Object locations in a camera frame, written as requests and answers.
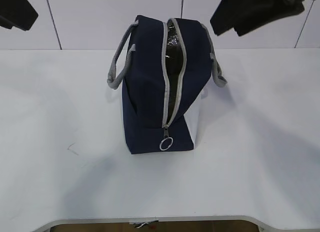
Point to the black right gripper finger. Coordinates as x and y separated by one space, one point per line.
244 16

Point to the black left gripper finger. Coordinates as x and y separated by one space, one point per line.
17 13

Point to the navy blue lunch bag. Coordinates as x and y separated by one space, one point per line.
162 68

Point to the small debris under table edge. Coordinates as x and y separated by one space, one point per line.
151 225

